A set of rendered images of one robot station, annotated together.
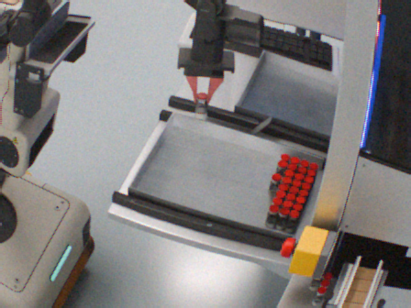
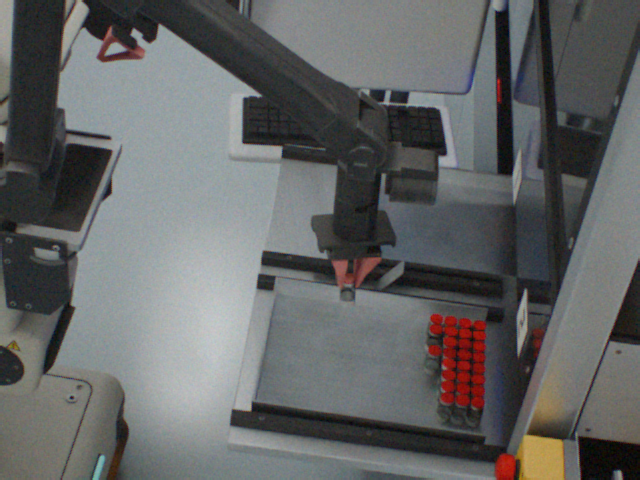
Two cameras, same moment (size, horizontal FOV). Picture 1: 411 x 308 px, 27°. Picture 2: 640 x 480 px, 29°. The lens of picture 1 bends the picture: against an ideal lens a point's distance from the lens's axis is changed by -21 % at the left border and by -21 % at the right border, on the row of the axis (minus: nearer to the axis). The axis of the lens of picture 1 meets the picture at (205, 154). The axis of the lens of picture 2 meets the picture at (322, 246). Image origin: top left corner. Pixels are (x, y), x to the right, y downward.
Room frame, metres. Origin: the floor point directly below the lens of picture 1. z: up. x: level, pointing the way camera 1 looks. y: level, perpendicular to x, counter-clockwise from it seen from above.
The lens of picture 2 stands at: (0.34, 0.33, 2.29)
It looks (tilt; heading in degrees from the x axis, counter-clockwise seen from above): 43 degrees down; 347
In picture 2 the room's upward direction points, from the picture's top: 8 degrees clockwise
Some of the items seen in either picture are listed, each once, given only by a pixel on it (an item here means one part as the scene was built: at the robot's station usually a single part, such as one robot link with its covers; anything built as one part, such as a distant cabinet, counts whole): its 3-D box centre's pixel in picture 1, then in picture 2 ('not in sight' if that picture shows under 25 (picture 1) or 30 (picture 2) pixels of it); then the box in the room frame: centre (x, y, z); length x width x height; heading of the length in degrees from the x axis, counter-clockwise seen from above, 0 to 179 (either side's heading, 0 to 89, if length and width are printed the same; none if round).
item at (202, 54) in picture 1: (207, 49); (354, 216); (1.51, 0.02, 1.24); 0.10 x 0.07 x 0.07; 94
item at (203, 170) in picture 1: (231, 180); (374, 360); (1.56, -0.06, 0.90); 0.34 x 0.26 x 0.04; 76
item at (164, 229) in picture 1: (272, 145); (403, 298); (1.72, -0.14, 0.87); 0.70 x 0.48 x 0.02; 167
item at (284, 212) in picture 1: (293, 194); (461, 369); (1.53, -0.19, 0.90); 0.18 x 0.02 x 0.05; 166
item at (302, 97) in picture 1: (316, 103); (451, 223); (1.87, -0.24, 0.90); 0.34 x 0.26 x 0.04; 77
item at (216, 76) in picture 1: (202, 80); (348, 258); (1.51, 0.02, 1.17); 0.07 x 0.07 x 0.09; 4
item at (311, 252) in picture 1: (312, 252); (543, 474); (1.27, -0.22, 1.00); 0.08 x 0.07 x 0.07; 77
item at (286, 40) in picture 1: (266, 38); (343, 123); (2.25, -0.12, 0.82); 0.40 x 0.14 x 0.02; 84
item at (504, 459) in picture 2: (291, 247); (509, 469); (1.28, -0.18, 0.99); 0.04 x 0.04 x 0.04; 77
